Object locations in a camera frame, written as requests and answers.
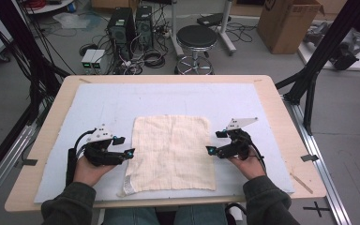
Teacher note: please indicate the white foam board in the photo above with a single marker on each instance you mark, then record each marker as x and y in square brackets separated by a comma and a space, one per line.
[106, 103]

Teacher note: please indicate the black round stool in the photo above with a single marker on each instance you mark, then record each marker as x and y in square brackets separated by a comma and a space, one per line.
[197, 37]

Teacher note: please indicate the clear plastic bag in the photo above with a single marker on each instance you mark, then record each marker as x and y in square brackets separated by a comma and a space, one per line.
[72, 21]

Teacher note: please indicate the person's right leg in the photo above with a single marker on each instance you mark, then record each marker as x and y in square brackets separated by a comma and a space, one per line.
[201, 215]

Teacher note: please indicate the black metal frame stand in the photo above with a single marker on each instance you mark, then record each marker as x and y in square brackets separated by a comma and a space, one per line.
[318, 56]

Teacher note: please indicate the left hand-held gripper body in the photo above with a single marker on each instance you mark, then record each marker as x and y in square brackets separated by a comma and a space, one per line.
[101, 153]

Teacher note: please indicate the white power supply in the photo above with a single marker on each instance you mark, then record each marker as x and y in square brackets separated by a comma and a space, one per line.
[99, 62]
[87, 61]

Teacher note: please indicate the cardboard box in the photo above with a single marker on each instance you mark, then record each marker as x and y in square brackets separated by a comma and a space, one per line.
[286, 26]

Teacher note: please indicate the person's right hand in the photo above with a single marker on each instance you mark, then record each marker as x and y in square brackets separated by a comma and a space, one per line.
[250, 167]

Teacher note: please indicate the white board with grey device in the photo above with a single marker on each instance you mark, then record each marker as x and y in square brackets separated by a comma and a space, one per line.
[347, 51]

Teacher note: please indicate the aluminium rail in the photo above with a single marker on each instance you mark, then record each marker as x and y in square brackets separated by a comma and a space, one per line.
[322, 162]
[6, 162]

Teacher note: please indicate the large black computer tower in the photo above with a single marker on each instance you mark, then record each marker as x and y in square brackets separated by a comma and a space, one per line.
[121, 31]

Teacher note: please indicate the black flat case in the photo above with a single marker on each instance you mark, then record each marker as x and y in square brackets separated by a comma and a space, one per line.
[212, 19]

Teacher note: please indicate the person's left hand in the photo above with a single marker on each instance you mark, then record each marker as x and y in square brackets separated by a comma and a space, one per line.
[89, 173]

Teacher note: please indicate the person's left leg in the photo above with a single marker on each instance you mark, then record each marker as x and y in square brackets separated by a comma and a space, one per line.
[129, 217]

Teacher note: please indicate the person's leg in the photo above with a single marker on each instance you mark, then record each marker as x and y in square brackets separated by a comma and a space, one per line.
[201, 215]
[129, 217]

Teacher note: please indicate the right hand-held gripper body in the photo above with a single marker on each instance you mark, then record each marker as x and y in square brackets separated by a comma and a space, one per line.
[236, 145]

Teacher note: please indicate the cream cloth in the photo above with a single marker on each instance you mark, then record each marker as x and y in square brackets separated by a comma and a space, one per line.
[172, 156]

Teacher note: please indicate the slim black computer tower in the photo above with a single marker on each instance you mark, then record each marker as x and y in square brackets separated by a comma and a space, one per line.
[144, 26]

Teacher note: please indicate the white round table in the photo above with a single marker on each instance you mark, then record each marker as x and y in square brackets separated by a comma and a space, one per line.
[48, 7]

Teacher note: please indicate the thin wooden stick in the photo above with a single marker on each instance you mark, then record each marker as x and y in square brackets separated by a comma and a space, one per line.
[301, 183]

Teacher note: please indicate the white metal desk leg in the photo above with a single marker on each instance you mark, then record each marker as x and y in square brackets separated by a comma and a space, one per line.
[175, 28]
[226, 28]

